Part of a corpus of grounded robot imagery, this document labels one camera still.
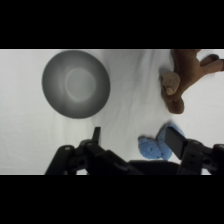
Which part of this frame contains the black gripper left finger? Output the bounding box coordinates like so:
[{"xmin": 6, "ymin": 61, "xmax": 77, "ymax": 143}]
[{"xmin": 45, "ymin": 126, "xmax": 141, "ymax": 176}]

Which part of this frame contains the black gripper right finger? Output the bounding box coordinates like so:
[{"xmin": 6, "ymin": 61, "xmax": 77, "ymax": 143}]
[{"xmin": 165, "ymin": 126, "xmax": 224, "ymax": 176}]

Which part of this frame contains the brown plush deer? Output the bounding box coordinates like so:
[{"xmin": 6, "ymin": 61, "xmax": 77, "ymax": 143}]
[{"xmin": 159, "ymin": 49, "xmax": 224, "ymax": 115}]

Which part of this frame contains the grey bowl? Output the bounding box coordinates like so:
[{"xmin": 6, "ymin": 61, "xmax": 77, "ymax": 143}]
[{"xmin": 41, "ymin": 49, "xmax": 111, "ymax": 120}]

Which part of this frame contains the blue plush toy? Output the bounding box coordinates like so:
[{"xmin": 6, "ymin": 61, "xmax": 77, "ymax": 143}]
[{"xmin": 137, "ymin": 122, "xmax": 186, "ymax": 162}]

